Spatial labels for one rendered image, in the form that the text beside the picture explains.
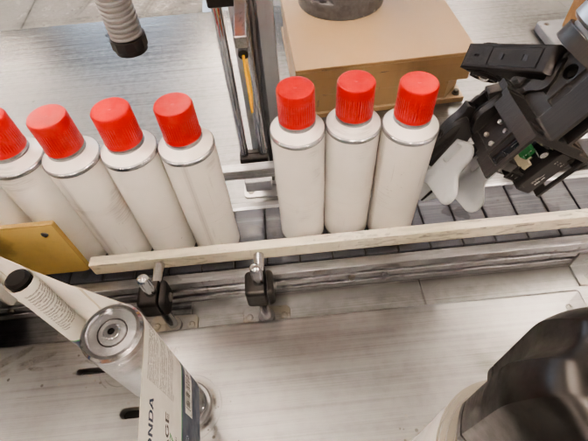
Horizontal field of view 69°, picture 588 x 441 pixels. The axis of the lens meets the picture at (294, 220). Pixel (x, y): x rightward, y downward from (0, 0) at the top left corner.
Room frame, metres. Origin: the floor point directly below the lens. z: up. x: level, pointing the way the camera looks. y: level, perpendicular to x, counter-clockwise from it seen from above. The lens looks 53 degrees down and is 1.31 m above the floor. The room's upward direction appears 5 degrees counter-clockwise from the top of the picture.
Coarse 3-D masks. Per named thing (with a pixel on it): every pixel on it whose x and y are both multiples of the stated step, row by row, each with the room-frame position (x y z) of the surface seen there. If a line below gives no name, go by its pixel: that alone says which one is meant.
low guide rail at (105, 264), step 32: (448, 224) 0.27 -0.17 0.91; (480, 224) 0.26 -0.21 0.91; (512, 224) 0.26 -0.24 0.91; (544, 224) 0.26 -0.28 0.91; (576, 224) 0.26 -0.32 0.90; (96, 256) 0.26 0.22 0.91; (128, 256) 0.26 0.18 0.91; (160, 256) 0.25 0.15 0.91; (192, 256) 0.25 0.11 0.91; (224, 256) 0.25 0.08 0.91
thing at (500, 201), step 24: (504, 192) 0.33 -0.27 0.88; (552, 192) 0.33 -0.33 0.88; (576, 192) 0.32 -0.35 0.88; (240, 216) 0.33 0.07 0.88; (264, 216) 0.33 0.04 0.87; (432, 216) 0.30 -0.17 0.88; (456, 216) 0.30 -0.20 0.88; (480, 216) 0.30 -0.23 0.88; (504, 216) 0.30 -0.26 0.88; (240, 240) 0.29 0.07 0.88; (456, 240) 0.27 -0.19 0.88; (480, 240) 0.26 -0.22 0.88; (504, 240) 0.26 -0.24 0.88; (528, 240) 0.27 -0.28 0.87; (216, 264) 0.26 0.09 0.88; (240, 264) 0.26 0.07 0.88; (264, 264) 0.26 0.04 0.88
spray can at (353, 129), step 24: (360, 72) 0.31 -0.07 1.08; (336, 96) 0.30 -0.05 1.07; (360, 96) 0.29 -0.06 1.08; (336, 120) 0.30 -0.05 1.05; (360, 120) 0.29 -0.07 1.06; (336, 144) 0.29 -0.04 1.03; (360, 144) 0.28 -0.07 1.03; (336, 168) 0.28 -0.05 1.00; (360, 168) 0.28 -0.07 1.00; (336, 192) 0.28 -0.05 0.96; (360, 192) 0.28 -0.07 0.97; (336, 216) 0.28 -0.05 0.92; (360, 216) 0.28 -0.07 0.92
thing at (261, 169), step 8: (584, 136) 0.34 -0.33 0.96; (584, 144) 0.34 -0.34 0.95; (224, 168) 0.33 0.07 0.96; (232, 168) 0.33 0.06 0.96; (240, 168) 0.33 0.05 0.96; (248, 168) 0.33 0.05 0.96; (256, 168) 0.33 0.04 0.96; (264, 168) 0.33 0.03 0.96; (272, 168) 0.33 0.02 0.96; (224, 176) 0.33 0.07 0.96; (232, 176) 0.33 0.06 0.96; (240, 176) 0.33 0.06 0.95; (248, 176) 0.33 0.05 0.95; (256, 176) 0.33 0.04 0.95; (264, 176) 0.33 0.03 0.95; (272, 176) 0.33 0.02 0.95
